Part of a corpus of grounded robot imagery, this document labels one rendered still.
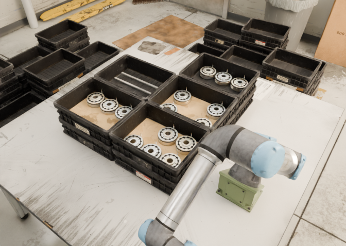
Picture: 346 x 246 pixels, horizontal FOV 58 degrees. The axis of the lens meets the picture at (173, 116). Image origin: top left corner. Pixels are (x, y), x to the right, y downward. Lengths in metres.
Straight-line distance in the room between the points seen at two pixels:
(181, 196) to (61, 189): 0.80
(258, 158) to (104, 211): 0.83
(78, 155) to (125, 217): 0.47
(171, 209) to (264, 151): 0.34
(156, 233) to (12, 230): 1.61
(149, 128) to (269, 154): 0.85
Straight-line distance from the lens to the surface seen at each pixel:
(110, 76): 2.03
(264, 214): 1.57
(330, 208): 2.60
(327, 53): 4.09
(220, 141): 1.02
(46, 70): 2.89
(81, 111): 1.84
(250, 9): 4.56
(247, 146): 0.99
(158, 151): 1.52
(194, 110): 1.77
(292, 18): 3.76
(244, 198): 1.50
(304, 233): 2.41
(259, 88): 2.22
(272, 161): 0.99
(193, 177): 1.02
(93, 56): 3.16
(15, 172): 1.83
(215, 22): 3.56
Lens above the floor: 2.01
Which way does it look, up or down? 43 degrees down
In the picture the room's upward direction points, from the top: straight up
